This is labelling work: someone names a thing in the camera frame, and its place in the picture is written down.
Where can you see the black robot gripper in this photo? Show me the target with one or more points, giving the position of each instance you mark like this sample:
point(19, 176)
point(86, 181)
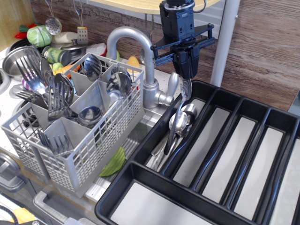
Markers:
point(182, 40)

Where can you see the small steel spoon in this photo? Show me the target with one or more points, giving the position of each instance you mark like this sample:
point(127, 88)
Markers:
point(186, 91)

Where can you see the large spoon in basket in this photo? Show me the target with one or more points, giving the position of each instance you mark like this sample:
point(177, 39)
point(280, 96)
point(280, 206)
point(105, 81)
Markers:
point(119, 86)

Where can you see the spoon in rear compartment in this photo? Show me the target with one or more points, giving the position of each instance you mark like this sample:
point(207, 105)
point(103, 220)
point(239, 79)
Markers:
point(93, 68)

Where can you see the spoon in compartment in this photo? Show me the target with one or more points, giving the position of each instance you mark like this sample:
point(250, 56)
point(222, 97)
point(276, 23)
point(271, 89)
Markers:
point(89, 116)
point(93, 68)

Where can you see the spoon in front compartment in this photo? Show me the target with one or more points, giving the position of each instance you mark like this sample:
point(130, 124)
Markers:
point(89, 116)

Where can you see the black cutlery tray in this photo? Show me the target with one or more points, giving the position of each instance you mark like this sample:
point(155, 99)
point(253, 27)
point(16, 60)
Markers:
point(238, 165)

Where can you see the grey plastic cutlery basket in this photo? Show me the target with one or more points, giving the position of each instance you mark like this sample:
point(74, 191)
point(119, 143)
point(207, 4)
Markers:
point(93, 147)

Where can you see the silver toy faucet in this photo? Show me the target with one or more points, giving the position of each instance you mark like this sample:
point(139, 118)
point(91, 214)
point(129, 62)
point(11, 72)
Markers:
point(152, 95)

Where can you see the yellow toy fruit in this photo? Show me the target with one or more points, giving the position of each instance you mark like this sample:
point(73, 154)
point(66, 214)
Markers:
point(133, 61)

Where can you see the round wooden shelf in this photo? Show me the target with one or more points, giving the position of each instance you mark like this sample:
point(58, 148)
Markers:
point(139, 6)

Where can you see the small hanging grater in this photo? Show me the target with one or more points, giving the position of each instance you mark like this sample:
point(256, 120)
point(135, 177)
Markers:
point(82, 31)

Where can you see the green toy can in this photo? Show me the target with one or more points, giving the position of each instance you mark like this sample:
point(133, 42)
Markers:
point(55, 55)

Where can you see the hanging slotted ladle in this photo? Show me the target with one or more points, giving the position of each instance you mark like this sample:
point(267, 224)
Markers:
point(52, 23)

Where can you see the green cabbage toy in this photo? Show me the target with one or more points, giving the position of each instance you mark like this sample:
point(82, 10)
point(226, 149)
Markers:
point(39, 36)

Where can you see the steel fork upright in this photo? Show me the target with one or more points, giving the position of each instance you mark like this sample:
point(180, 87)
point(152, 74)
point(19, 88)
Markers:
point(31, 75)

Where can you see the forks in front compartment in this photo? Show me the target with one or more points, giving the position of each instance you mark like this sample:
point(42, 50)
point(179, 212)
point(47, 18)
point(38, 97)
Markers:
point(60, 145)

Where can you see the steel pot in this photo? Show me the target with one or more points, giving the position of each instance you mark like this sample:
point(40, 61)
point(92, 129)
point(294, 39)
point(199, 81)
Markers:
point(9, 65)

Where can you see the white metal post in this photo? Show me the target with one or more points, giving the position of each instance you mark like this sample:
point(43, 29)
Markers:
point(230, 16)

